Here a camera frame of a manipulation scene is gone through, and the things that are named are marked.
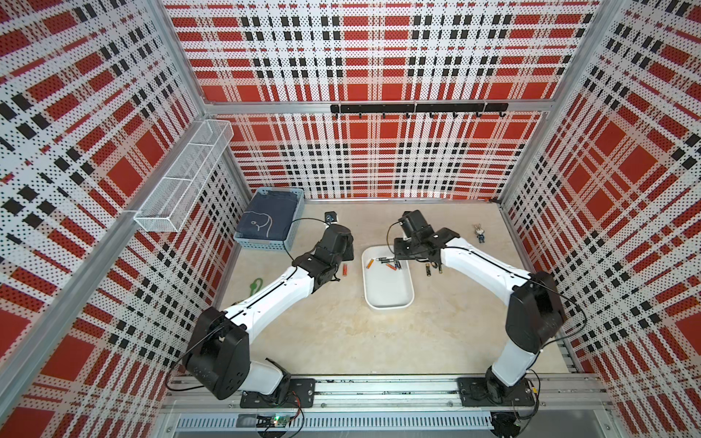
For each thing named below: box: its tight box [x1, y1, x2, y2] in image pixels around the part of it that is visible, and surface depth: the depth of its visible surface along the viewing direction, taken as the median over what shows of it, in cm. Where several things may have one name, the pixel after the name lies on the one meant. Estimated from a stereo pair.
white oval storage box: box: [361, 244, 416, 311], surface depth 98 cm
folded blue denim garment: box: [236, 188, 298, 241], surface depth 107 cm
